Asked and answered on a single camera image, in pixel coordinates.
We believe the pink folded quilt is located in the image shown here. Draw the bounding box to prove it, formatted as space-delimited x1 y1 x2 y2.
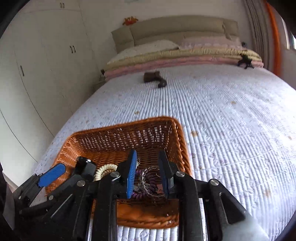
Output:
104 57 265 80

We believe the orange wicker basket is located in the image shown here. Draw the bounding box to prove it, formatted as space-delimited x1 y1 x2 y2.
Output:
45 116 193 230

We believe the beige folded quilt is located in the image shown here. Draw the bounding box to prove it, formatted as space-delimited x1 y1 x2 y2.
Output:
103 47 263 71

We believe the pink pillow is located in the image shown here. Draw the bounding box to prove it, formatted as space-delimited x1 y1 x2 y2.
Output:
179 36 244 50

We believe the beige padded headboard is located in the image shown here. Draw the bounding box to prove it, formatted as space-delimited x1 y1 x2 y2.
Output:
111 15 239 53

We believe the white wardrobe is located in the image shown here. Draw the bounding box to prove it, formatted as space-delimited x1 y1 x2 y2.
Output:
1 1 99 186

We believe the striped curtain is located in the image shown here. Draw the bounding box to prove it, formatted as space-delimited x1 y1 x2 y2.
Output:
243 1 295 84

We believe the white floral pillow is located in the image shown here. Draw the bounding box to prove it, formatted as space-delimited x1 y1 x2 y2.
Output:
107 40 179 64

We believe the cream spiral hair tie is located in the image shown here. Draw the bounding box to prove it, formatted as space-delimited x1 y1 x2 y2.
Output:
93 164 118 182

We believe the orange plush toy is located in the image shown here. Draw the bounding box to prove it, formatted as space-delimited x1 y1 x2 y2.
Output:
122 16 138 26

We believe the silver chain necklace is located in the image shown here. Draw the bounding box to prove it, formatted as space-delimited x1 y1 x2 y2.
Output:
133 165 163 200

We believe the white quilted bedspread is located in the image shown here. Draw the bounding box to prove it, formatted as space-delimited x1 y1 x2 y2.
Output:
35 64 295 240

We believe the black small tripod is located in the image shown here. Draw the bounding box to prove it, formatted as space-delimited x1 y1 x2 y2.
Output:
237 54 254 69

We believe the brown hair brush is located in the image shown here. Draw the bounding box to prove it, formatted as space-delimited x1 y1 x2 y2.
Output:
144 71 167 88

